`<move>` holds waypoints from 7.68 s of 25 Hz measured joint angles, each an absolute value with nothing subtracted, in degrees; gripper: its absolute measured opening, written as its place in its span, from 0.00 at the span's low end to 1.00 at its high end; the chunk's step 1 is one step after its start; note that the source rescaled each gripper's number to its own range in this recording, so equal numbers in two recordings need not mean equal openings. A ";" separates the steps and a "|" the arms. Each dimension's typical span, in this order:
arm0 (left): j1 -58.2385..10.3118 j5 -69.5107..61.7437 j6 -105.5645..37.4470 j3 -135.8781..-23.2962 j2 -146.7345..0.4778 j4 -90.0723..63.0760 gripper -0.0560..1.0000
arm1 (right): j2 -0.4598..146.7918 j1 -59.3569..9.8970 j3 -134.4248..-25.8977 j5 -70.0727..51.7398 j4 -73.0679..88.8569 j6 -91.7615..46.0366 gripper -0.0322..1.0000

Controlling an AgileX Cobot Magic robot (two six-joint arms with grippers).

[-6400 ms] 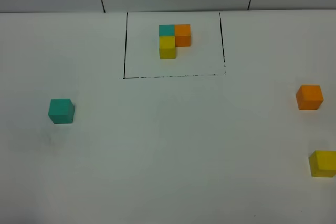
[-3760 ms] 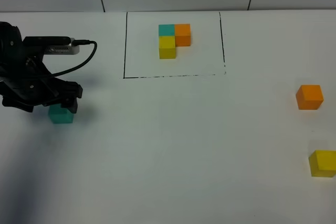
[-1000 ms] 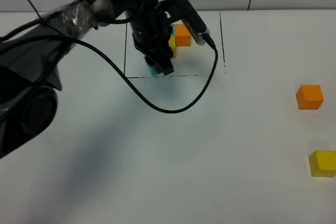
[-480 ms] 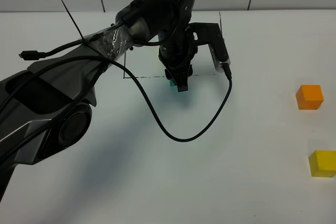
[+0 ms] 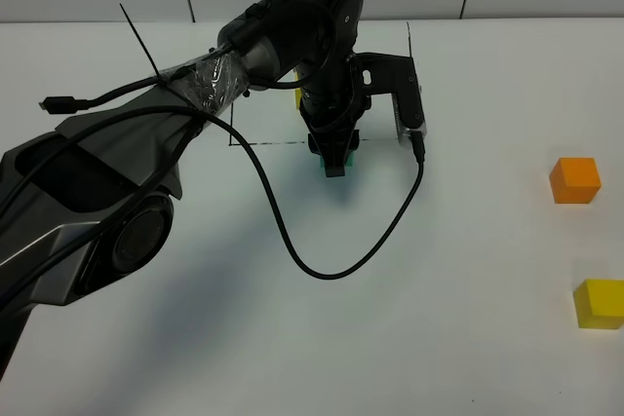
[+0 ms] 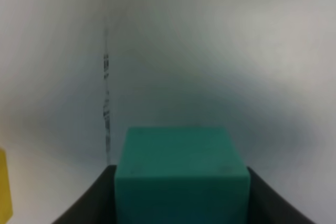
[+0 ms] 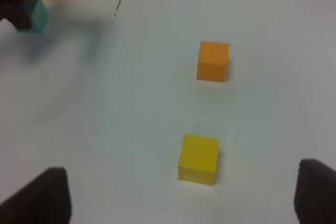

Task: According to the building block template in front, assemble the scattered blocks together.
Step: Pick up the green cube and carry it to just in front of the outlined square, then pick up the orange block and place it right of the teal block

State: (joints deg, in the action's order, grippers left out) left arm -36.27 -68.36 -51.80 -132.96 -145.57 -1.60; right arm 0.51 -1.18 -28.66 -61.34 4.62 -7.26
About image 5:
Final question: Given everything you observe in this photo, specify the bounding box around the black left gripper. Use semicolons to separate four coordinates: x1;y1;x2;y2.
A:
299;53;371;177

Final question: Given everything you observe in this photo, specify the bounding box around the teal cube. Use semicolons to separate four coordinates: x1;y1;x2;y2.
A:
320;152;355;177

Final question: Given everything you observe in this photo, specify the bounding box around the orange cube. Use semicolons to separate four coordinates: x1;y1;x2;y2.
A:
549;158;602;205

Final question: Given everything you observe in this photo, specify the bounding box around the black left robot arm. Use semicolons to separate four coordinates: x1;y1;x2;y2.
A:
1;0;364;364

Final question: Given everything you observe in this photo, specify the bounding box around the yellow template cube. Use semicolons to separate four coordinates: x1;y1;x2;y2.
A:
293;69;302;111

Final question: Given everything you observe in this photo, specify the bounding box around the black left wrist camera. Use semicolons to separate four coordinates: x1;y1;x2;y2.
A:
348;53;426;157

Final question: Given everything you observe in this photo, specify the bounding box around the black left camera cable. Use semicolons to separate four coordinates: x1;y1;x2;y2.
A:
38;77;428;282

